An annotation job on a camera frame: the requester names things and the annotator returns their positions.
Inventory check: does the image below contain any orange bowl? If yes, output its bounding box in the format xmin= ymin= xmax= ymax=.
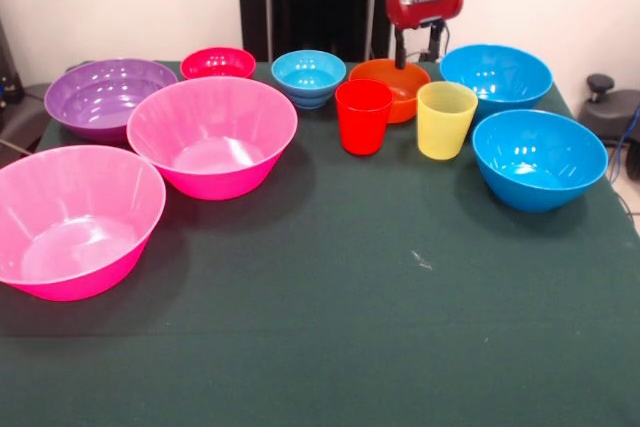
xmin=348 ymin=58 xmax=432 ymax=125

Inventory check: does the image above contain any large blue bowl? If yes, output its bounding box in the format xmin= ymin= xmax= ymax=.
xmin=438 ymin=43 xmax=554 ymax=113
xmin=471 ymin=108 xmax=610 ymax=214

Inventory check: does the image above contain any black pedestal foot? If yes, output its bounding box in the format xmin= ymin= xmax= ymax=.
xmin=579 ymin=73 xmax=640 ymax=148
xmin=0 ymin=82 xmax=51 ymax=153

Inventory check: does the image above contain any stack of small blue bowls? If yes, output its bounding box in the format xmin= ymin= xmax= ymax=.
xmin=270 ymin=49 xmax=347 ymax=112

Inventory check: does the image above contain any purple bowl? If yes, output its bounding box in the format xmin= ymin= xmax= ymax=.
xmin=43 ymin=57 xmax=180 ymax=144

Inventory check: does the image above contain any small crimson bowl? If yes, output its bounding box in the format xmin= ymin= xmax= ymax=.
xmin=179 ymin=46 xmax=257 ymax=81

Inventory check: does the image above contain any red cup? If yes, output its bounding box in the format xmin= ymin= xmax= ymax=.
xmin=334 ymin=78 xmax=394 ymax=157

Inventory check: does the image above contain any large pink bowl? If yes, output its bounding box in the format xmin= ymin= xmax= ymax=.
xmin=0 ymin=144 xmax=168 ymax=303
xmin=125 ymin=76 xmax=299 ymax=202

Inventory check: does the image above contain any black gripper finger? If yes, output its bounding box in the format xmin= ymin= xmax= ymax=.
xmin=427 ymin=21 xmax=444 ymax=62
xmin=394 ymin=26 xmax=408 ymax=71

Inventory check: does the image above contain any yellow cup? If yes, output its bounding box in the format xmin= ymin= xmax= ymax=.
xmin=416 ymin=80 xmax=479 ymax=162

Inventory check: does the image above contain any dark green table cloth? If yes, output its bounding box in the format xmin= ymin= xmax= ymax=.
xmin=0 ymin=60 xmax=640 ymax=427

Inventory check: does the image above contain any blue cable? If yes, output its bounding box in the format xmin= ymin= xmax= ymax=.
xmin=607 ymin=106 xmax=640 ymax=183

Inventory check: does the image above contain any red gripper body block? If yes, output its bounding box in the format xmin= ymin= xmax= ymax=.
xmin=384 ymin=0 xmax=465 ymax=31

